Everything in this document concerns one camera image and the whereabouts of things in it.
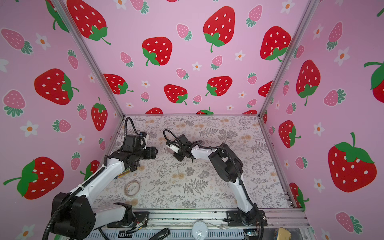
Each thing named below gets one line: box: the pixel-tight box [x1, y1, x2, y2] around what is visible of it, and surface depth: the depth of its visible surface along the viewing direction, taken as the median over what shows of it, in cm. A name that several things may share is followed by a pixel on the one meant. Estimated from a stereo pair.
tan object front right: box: [276, 227, 292, 240], surface depth 67 cm
